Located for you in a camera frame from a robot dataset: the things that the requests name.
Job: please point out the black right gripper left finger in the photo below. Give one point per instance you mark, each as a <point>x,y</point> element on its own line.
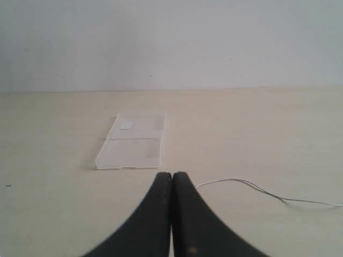
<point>147,231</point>

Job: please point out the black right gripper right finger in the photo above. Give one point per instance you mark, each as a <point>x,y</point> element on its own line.
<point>197,231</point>

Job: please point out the clear plastic open case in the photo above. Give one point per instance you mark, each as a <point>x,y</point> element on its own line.
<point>134,142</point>

